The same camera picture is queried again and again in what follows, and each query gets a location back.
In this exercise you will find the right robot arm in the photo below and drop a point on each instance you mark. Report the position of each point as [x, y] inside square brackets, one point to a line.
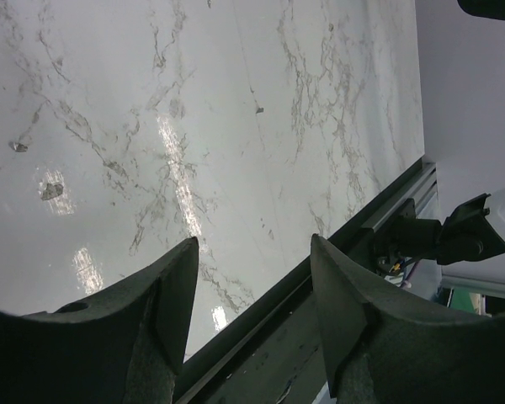
[474, 232]

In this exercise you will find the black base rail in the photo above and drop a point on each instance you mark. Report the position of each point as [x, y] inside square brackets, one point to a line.
[270, 354]

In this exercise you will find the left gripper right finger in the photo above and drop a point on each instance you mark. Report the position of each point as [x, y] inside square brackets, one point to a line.
[382, 344]

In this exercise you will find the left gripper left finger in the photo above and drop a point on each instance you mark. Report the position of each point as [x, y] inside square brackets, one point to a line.
[123, 344]

